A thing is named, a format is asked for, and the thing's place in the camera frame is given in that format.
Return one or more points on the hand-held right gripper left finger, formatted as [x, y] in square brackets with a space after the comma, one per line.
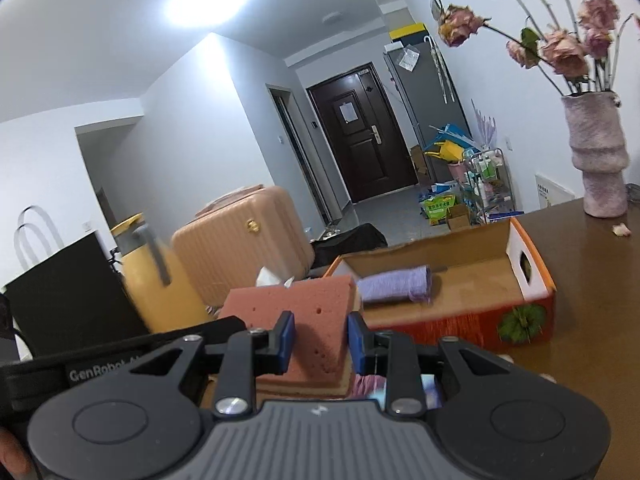
[285, 342]

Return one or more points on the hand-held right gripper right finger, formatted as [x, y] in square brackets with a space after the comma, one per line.
[357, 344]

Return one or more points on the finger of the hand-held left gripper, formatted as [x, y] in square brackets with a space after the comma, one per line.
[220, 327]

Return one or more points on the pink sponge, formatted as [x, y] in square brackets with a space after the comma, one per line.
[315, 325]

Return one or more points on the purple fluffy toy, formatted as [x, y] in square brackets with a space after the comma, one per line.
[367, 387]

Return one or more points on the purple towel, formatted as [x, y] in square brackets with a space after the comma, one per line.
[395, 285]

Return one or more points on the blue pocket tissue packet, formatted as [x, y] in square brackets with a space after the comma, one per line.
[431, 391]

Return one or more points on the orange cardboard box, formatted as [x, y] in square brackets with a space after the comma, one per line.
[465, 305]

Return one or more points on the person's left hand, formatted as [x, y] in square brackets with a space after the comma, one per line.
[10, 455]

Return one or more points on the peach hard-shell suitcase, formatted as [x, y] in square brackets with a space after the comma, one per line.
[240, 250]

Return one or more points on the yellow jug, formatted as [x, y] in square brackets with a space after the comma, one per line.
[150, 285]

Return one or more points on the black paper bag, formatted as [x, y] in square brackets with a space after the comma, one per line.
[65, 290]

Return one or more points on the green printed bag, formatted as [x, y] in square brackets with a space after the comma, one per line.
[439, 210]

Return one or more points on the small cardboard box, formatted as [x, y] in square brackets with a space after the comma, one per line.
[457, 217]

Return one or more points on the tall cardboard box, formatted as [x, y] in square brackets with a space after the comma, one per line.
[419, 165]

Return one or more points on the dark brown door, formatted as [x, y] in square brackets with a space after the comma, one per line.
[365, 140]

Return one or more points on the metal trolley rack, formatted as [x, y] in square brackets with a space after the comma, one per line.
[492, 185]

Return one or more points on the blue and yellow clutter pile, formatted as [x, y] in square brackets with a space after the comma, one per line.
[450, 142]

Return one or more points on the purple dried grass decoration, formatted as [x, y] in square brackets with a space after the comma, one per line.
[484, 127]

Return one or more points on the grey refrigerator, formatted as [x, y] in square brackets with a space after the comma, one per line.
[425, 90]

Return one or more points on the white umbrella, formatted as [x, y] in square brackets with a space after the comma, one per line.
[442, 70]

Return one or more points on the fallen dried petal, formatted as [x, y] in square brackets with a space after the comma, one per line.
[621, 230]

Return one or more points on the paper note on refrigerator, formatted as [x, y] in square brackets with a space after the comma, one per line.
[408, 59]

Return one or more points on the pink textured vase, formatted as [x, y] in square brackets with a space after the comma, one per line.
[597, 160]

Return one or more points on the yellow and black box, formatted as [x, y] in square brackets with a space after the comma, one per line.
[407, 32]

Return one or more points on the dried pink rose bouquet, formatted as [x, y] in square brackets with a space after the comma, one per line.
[565, 50]

